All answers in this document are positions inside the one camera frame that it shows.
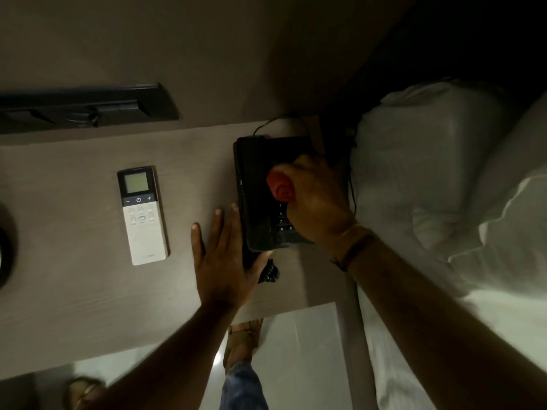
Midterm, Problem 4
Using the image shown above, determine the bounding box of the person's left hand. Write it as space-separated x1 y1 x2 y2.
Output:
191 203 273 309

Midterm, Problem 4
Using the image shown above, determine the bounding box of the person's right hand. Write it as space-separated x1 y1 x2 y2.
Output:
272 154 360 252

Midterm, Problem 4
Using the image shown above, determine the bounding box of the red cleaning cloth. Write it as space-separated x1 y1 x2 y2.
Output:
266 170 297 204

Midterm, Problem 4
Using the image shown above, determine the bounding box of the black desk telephone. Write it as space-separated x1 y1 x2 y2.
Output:
233 136 342 253

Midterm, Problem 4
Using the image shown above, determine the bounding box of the person's left forearm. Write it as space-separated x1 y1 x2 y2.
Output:
91 303 241 410

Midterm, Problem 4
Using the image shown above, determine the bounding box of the person's right forearm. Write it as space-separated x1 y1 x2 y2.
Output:
318 218 547 410

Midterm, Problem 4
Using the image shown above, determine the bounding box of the white remote control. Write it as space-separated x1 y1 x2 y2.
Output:
117 166 169 266

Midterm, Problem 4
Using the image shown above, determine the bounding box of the brown sandal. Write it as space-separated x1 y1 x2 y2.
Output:
222 318 264 377
63 377 107 410

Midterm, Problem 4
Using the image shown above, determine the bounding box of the white pillow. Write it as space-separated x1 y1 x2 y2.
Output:
412 91 547 297
350 78 522 252

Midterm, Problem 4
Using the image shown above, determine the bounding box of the blue jeans leg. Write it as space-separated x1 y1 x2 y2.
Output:
219 362 270 410

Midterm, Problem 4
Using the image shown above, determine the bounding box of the dark headboard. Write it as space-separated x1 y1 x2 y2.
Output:
318 0 547 139

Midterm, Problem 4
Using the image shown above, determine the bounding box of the black round object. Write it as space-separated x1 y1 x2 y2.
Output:
0 202 19 290

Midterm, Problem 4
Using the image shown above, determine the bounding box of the white bed sheet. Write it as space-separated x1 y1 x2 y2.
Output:
357 235 547 410

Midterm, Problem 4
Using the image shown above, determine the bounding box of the black coiled phone cord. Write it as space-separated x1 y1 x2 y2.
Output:
256 258 281 285

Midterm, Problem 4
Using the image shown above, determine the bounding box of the thin black phone cable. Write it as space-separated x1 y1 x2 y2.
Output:
252 114 359 215

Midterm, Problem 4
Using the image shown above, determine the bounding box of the brown wrist bracelet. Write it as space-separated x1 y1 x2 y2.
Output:
331 225 379 272

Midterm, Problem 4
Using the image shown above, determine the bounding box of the black wall switch panel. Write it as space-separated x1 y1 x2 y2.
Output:
0 83 180 136

